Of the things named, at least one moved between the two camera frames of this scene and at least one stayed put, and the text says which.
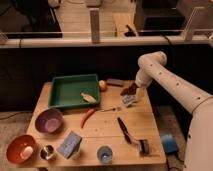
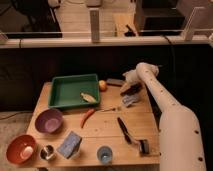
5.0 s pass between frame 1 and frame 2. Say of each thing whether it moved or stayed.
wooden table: stayed
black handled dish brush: stayed
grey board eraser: stayed
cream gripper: moved
